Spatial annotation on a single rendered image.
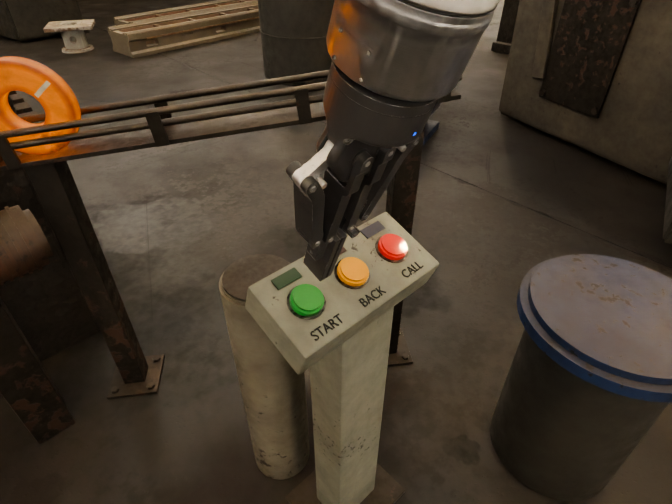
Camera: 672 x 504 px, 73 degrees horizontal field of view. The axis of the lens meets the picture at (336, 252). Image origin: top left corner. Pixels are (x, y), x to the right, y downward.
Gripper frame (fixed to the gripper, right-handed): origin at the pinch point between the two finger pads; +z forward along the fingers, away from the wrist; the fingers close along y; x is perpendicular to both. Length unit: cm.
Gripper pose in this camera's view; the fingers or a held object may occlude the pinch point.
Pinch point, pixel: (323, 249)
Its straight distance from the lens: 45.3
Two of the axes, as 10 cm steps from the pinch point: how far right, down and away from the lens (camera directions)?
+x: 6.4, 6.9, -3.3
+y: -7.3, 4.2, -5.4
